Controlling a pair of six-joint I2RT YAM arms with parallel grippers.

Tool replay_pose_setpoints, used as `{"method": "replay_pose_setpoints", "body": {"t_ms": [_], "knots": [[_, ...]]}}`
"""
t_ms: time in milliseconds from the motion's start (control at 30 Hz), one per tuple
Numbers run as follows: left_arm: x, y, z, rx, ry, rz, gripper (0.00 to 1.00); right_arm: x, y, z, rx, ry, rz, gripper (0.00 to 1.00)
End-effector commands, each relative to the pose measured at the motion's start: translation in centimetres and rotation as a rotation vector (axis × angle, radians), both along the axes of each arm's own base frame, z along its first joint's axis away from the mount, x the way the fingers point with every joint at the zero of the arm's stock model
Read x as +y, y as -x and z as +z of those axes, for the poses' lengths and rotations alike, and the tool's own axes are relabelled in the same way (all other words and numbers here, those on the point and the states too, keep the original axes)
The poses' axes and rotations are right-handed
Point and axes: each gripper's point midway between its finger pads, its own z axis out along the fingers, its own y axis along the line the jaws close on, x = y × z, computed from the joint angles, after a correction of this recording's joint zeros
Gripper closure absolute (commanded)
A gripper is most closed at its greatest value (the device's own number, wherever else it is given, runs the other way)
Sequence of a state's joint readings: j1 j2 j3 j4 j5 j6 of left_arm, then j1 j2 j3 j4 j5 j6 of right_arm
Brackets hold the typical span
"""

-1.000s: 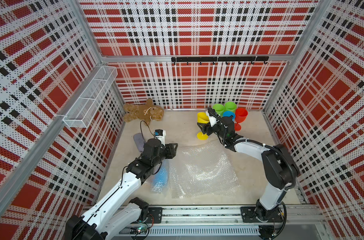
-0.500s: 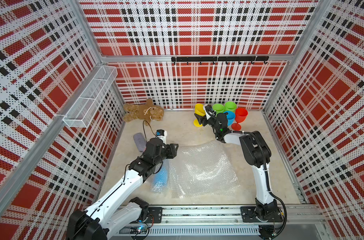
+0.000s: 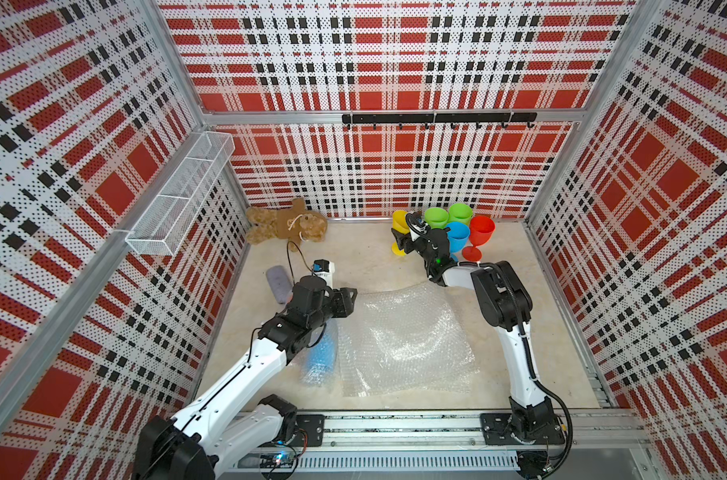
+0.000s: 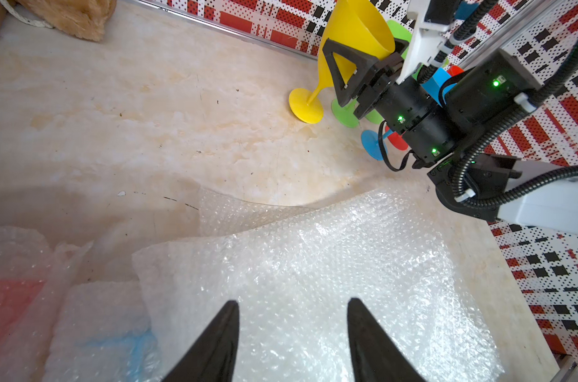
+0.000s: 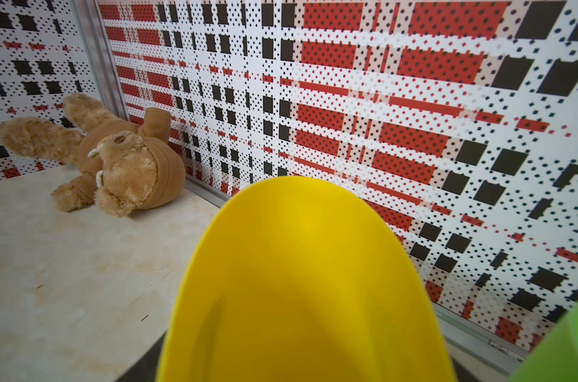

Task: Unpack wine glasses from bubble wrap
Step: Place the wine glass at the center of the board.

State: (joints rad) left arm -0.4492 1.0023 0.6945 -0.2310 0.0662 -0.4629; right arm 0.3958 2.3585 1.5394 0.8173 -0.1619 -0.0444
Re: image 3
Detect green circuit board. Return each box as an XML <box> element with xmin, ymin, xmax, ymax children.
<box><xmin>258</xmin><ymin>450</ymin><xmax>301</xmax><ymax>473</ymax></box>

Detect blue glass in bubble wrap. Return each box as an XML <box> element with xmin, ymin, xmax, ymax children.
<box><xmin>301</xmin><ymin>321</ymin><xmax>338</xmax><ymax>387</ymax></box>

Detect black hook rail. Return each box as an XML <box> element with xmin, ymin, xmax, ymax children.
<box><xmin>341</xmin><ymin>112</ymin><xmax>539</xmax><ymax>126</ymax></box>

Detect bubble wrap sheet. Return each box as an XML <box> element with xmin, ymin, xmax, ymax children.
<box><xmin>337</xmin><ymin>282</ymin><xmax>479</xmax><ymax>397</ymax></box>

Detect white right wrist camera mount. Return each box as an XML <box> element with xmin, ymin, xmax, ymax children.
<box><xmin>405</xmin><ymin>212</ymin><xmax>431</xmax><ymax>236</ymax></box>

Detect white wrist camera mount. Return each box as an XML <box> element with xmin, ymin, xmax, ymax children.
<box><xmin>312</xmin><ymin>259</ymin><xmax>335</xmax><ymax>288</ymax></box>
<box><xmin>405</xmin><ymin>212</ymin><xmax>431</xmax><ymax>236</ymax></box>

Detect yellow glass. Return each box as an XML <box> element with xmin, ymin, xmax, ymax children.
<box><xmin>391</xmin><ymin>210</ymin><xmax>411</xmax><ymax>256</ymax></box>

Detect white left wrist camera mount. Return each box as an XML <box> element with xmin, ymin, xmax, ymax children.
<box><xmin>312</xmin><ymin>259</ymin><xmax>335</xmax><ymax>288</ymax></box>

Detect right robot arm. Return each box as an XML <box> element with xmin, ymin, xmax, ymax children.
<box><xmin>391</xmin><ymin>212</ymin><xmax>573</xmax><ymax>449</ymax></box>

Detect white wire mesh basket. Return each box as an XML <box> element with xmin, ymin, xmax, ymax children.
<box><xmin>126</xmin><ymin>131</ymin><xmax>234</xmax><ymax>256</ymax></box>

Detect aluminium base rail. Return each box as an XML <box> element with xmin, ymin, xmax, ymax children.
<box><xmin>216</xmin><ymin>409</ymin><xmax>658</xmax><ymax>479</ymax></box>

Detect purple glass in bubble wrap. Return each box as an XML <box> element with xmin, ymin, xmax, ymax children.
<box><xmin>265</xmin><ymin>265</ymin><xmax>293</xmax><ymax>305</ymax></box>

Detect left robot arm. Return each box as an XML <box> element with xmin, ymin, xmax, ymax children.
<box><xmin>131</xmin><ymin>274</ymin><xmax>357</xmax><ymax>479</ymax></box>

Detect brown teddy bear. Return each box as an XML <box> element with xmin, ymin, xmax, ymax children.
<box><xmin>246</xmin><ymin>197</ymin><xmax>328</xmax><ymax>251</ymax></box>

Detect green wine glass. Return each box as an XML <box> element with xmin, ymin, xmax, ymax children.
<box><xmin>447</xmin><ymin>203</ymin><xmax>475</xmax><ymax>226</ymax></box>
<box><xmin>423</xmin><ymin>207</ymin><xmax>449</xmax><ymax>229</ymax></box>

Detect red glass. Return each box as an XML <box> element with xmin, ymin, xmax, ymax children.
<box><xmin>463</xmin><ymin>215</ymin><xmax>495</xmax><ymax>262</ymax></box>

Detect light blue glass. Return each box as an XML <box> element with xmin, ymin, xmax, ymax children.
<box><xmin>445</xmin><ymin>221</ymin><xmax>471</xmax><ymax>260</ymax></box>

